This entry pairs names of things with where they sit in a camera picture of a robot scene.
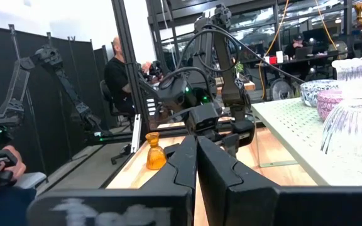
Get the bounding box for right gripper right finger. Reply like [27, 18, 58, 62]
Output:
[197, 135, 362, 226]

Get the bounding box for green perforated metal riser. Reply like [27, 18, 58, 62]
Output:
[250, 97, 362, 188]

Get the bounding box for silver metal bracket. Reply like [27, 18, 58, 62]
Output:
[130, 113, 143, 154]

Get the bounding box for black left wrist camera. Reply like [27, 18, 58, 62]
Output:
[185, 104, 220, 134]

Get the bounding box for blue floral candle tin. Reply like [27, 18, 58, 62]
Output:
[300, 78, 341, 108]

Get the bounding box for clear glass candlestick holder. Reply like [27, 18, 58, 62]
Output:
[321, 55, 362, 176]

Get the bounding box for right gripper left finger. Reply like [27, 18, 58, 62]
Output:
[26, 135, 198, 226]

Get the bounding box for black office desk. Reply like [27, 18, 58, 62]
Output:
[256, 51, 351, 68]

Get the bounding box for person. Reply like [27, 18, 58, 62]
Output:
[283, 33, 315, 62]
[104, 36, 152, 116]
[0, 185, 37, 226]

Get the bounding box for amber glass candlestick holder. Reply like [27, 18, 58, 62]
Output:
[145, 131, 168, 171]

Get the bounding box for black aluminium frame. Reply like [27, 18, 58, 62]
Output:
[111, 0, 152, 151]

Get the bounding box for grey chair armrest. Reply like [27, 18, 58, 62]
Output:
[14, 171, 47, 189]

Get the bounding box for person's hand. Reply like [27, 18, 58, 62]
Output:
[0, 144, 27, 186]

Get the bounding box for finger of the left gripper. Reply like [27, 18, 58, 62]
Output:
[221, 133, 240, 158]

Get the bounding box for pink patterned candle tin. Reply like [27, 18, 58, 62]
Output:
[315, 89, 345, 122]

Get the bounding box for black office chair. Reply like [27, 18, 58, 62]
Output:
[100, 80, 134, 166]

